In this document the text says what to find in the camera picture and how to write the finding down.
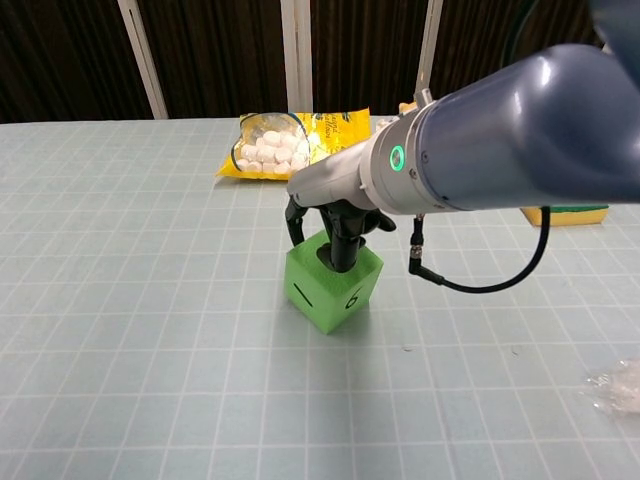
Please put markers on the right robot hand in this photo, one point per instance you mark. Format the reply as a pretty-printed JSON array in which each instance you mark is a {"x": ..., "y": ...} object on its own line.
[{"x": 332, "y": 185}]

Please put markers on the green numbered foam cube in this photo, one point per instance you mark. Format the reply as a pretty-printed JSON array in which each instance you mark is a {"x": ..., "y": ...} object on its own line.
[{"x": 320, "y": 297}]

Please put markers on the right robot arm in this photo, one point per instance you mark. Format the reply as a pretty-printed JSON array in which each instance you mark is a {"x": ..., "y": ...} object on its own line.
[{"x": 500, "y": 135}]

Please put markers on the yellow marshmallow bag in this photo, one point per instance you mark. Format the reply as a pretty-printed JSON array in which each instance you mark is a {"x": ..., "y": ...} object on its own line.
[{"x": 265, "y": 150}]

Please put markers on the yellow plush pouch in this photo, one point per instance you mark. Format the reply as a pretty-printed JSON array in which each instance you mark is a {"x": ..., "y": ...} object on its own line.
[{"x": 404, "y": 109}]

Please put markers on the yellow green scouring sponge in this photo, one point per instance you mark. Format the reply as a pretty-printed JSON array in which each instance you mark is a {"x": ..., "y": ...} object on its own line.
[{"x": 575, "y": 216}]

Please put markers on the clear crumpled plastic wrap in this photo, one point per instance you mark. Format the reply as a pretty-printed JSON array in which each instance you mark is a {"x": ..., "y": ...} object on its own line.
[{"x": 617, "y": 392}]

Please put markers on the white slotted frame post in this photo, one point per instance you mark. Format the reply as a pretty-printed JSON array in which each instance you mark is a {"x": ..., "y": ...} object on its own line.
[
  {"x": 297, "y": 55},
  {"x": 142, "y": 57},
  {"x": 427, "y": 50}
]

